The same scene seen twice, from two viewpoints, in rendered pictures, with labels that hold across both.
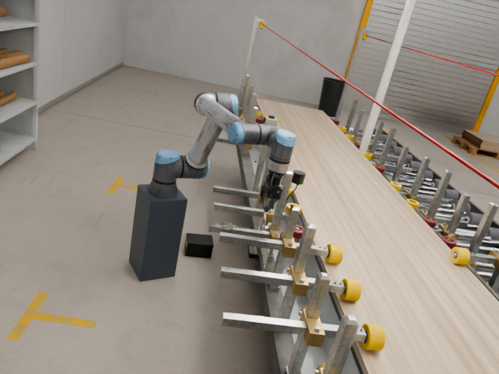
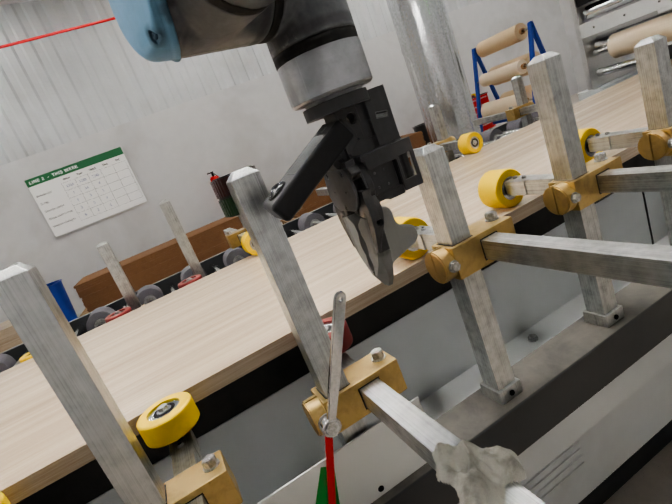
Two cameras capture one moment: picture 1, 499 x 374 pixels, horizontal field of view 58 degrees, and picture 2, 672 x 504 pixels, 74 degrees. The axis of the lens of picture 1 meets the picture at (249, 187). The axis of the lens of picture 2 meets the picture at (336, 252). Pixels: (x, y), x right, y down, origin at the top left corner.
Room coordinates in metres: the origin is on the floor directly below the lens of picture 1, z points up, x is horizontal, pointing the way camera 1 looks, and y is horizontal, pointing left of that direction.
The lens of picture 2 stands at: (1.96, 0.37, 1.18)
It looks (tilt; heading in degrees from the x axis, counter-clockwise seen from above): 15 degrees down; 260
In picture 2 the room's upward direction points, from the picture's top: 22 degrees counter-clockwise
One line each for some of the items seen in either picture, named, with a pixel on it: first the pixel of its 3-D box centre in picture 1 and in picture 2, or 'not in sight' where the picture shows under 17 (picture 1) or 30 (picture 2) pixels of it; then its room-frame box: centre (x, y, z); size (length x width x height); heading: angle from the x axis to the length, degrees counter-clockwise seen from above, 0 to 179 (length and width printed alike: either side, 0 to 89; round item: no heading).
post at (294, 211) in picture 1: (282, 255); (472, 299); (1.69, -0.20, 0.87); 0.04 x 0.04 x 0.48; 10
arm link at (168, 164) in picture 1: (168, 165); not in sight; (2.63, 0.53, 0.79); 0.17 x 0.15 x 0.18; 119
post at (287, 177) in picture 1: (277, 216); (315, 345); (1.94, -0.16, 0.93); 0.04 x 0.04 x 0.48; 10
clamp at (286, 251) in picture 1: (286, 244); (470, 249); (1.67, -0.21, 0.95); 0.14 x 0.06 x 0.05; 10
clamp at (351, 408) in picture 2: (274, 234); (352, 391); (1.92, -0.17, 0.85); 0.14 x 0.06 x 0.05; 10
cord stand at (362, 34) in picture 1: (349, 82); not in sight; (4.90, -0.79, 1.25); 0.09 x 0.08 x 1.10; 10
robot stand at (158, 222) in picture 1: (157, 231); not in sight; (2.63, 0.54, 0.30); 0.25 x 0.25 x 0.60; 36
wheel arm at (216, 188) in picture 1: (250, 194); not in sight; (2.38, -0.02, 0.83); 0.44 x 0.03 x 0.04; 100
